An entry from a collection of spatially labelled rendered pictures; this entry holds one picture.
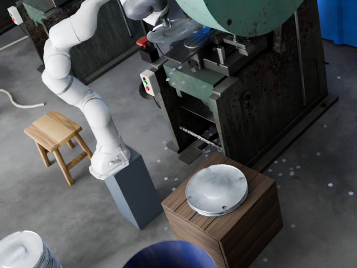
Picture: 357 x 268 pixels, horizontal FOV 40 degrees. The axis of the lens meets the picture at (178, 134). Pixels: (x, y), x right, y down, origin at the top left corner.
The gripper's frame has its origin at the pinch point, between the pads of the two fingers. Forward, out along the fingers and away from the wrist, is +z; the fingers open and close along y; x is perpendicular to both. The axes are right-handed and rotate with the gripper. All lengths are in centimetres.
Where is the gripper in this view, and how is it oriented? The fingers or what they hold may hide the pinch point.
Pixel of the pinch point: (166, 23)
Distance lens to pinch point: 231.4
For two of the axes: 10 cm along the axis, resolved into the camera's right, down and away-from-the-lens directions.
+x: -9.6, 2.5, 0.9
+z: 1.2, 1.1, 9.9
